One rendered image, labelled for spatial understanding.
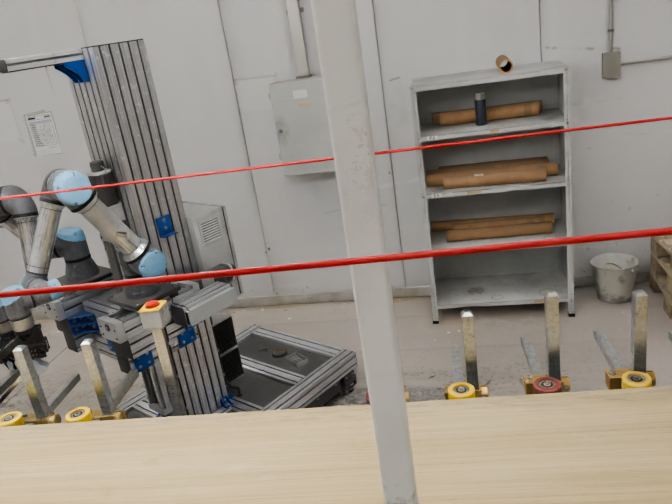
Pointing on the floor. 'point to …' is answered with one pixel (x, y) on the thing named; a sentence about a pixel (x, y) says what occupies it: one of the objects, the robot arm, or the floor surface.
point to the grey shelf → (490, 80)
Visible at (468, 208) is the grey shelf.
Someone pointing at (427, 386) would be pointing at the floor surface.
